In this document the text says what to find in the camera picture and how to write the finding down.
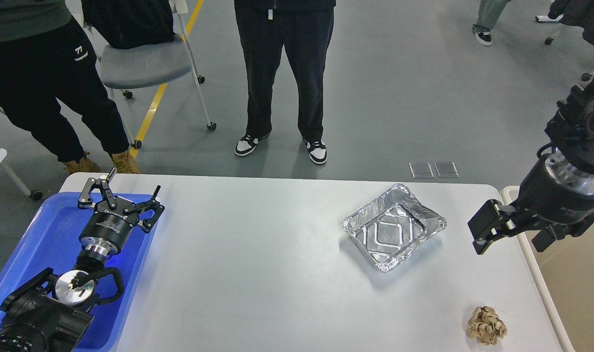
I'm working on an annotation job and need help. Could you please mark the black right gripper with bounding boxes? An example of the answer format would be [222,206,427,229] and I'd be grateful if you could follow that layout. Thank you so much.
[467,152,594,255]

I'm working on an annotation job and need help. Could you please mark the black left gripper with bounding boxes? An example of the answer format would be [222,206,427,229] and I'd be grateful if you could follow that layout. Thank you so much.
[78,168,165,257]

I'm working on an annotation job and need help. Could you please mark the aluminium foil tray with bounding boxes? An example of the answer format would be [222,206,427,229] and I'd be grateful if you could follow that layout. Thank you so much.
[341,183,447,273]

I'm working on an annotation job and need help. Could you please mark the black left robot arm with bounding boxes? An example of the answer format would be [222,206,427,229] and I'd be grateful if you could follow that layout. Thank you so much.
[0,170,165,352]

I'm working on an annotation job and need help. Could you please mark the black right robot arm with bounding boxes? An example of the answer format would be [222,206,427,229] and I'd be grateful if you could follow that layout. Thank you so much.
[467,73,594,255]

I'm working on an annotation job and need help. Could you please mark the beige plastic bin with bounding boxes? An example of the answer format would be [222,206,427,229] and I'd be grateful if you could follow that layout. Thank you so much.
[501,185,594,352]

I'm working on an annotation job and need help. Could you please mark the blue plastic tray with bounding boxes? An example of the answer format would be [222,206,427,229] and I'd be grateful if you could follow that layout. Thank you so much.
[0,192,154,352]

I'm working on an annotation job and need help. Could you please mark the right floor plate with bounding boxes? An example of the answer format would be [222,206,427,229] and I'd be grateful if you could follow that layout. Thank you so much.
[435,162,460,178]

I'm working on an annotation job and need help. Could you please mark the floor plate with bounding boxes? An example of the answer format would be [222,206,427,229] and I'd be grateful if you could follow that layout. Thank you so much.
[435,162,460,178]
[409,162,434,179]

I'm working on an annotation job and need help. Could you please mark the crumpled brown paper ball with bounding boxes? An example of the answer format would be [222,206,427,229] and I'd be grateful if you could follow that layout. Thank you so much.
[467,306,509,346]

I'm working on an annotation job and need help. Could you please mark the left floor plate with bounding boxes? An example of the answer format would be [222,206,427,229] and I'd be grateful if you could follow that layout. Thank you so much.
[409,162,434,179]

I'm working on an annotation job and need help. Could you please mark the grey office chair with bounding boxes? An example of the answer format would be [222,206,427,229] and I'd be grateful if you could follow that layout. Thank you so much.
[82,0,216,131]

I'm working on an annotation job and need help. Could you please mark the person with tan boots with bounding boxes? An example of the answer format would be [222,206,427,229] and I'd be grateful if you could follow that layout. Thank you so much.
[0,0,140,174]

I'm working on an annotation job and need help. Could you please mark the black jacket on chair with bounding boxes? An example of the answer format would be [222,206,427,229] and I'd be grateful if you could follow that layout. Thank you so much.
[81,0,175,49]

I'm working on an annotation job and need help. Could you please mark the person in jeans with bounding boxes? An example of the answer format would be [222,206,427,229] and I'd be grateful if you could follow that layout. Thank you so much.
[472,0,510,46]

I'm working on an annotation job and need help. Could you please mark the chair with dark coat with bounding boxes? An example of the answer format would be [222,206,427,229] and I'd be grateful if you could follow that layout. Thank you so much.
[535,0,594,82]

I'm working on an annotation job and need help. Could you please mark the person in black trousers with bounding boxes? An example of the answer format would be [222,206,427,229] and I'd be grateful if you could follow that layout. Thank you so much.
[233,0,337,166]

